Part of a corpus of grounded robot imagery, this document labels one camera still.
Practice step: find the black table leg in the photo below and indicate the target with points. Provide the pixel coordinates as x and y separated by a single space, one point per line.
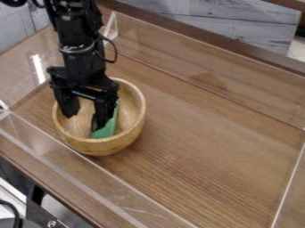
36 195

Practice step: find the green rectangular block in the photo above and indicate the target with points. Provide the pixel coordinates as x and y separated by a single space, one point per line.
105 131

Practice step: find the brown wooden bowl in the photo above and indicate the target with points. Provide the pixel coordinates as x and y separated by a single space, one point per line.
75 128

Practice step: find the clear acrylic corner bracket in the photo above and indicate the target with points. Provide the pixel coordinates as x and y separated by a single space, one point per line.
108 30

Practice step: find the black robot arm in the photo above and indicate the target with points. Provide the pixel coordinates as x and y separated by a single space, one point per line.
76 20

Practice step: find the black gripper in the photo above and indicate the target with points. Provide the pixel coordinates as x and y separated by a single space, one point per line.
80 78

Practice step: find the clear acrylic tray wall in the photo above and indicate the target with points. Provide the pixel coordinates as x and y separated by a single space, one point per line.
97 196

